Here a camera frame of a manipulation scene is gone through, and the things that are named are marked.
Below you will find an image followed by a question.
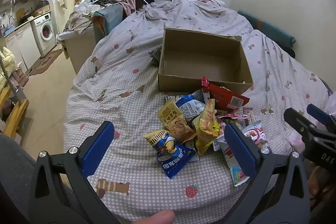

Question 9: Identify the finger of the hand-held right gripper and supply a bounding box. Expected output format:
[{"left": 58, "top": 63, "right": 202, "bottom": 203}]
[
  {"left": 283, "top": 107, "right": 319, "bottom": 140},
  {"left": 307, "top": 104, "right": 336, "bottom": 132}
]

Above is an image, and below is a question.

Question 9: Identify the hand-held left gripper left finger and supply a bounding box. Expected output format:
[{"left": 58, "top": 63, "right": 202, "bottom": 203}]
[{"left": 29, "top": 121, "right": 121, "bottom": 224}]

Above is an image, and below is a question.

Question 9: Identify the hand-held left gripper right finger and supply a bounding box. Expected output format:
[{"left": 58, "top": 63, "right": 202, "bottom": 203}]
[{"left": 224, "top": 123, "right": 311, "bottom": 224}]

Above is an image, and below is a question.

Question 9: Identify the red white blue packet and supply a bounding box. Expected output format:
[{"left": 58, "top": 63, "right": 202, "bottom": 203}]
[{"left": 220, "top": 142, "right": 250, "bottom": 187}]

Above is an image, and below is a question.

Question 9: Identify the pink white snack packet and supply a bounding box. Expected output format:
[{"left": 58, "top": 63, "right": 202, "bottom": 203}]
[{"left": 241, "top": 120, "right": 271, "bottom": 151}]

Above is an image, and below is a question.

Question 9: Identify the thin pink snack packet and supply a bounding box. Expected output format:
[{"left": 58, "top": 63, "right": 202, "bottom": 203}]
[{"left": 217, "top": 112, "right": 253, "bottom": 120}]

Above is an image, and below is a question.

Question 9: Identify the yellow crinkled snack packet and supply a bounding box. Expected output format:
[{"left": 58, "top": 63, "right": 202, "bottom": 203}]
[{"left": 192, "top": 99, "right": 222, "bottom": 157}]

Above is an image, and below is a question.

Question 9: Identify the red snack packet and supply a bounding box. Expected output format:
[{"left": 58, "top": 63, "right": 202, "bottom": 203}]
[{"left": 209, "top": 83, "right": 250, "bottom": 111}]

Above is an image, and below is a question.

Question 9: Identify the blue yellow cartoon packet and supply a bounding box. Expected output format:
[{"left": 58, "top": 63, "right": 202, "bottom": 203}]
[{"left": 143, "top": 130, "right": 197, "bottom": 179}]

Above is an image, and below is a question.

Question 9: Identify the blue white snack packet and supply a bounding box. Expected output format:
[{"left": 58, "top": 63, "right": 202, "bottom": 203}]
[{"left": 175, "top": 94, "right": 206, "bottom": 122}]

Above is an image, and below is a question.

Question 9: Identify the yellow peanut packet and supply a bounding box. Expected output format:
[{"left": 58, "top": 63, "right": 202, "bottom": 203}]
[{"left": 157, "top": 98, "right": 196, "bottom": 143}]

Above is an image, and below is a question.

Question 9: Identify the brown cardboard box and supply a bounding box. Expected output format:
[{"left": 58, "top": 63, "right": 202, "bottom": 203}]
[{"left": 157, "top": 24, "right": 254, "bottom": 93}]

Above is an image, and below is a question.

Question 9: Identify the person's right hand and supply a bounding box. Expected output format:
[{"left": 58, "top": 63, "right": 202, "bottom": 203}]
[{"left": 308, "top": 161, "right": 326, "bottom": 201}]

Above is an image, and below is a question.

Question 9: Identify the person's left hand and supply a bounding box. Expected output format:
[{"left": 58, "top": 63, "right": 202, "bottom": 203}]
[{"left": 131, "top": 210, "right": 175, "bottom": 224}]

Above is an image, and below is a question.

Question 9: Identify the yellow wooden stool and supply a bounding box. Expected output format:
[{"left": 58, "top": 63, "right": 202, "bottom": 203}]
[{"left": 0, "top": 88, "right": 30, "bottom": 136}]

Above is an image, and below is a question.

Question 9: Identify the teal padded cushion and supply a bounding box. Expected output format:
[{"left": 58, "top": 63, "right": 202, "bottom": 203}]
[
  {"left": 92, "top": 5, "right": 124, "bottom": 41},
  {"left": 238, "top": 10, "right": 297, "bottom": 57}
]

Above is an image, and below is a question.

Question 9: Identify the beige side table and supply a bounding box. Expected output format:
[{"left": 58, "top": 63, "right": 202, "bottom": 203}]
[{"left": 58, "top": 27, "right": 96, "bottom": 75}]

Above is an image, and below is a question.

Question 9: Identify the brown floor rug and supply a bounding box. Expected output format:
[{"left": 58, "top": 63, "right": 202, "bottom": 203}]
[{"left": 28, "top": 48, "right": 64, "bottom": 77}]

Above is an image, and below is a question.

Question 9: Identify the dark patterned cloth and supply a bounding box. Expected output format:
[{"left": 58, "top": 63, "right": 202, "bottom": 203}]
[{"left": 149, "top": 48, "right": 162, "bottom": 67}]

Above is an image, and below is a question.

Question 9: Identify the yellow plush bedding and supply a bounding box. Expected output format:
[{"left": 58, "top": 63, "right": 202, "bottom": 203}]
[{"left": 0, "top": 47, "right": 15, "bottom": 93}]

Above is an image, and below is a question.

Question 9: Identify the white base cabinet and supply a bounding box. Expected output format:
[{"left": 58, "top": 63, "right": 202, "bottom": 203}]
[{"left": 4, "top": 22, "right": 41, "bottom": 70}]

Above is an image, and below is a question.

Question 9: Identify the white washing machine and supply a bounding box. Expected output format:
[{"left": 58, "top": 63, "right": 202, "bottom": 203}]
[{"left": 31, "top": 13, "right": 57, "bottom": 58}]

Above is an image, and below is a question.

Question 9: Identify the heap of pale laundry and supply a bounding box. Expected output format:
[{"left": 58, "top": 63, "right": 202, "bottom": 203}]
[{"left": 64, "top": 0, "right": 103, "bottom": 35}]

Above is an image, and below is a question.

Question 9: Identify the small cardboard box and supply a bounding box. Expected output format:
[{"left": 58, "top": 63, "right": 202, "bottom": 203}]
[{"left": 31, "top": 1, "right": 51, "bottom": 18}]

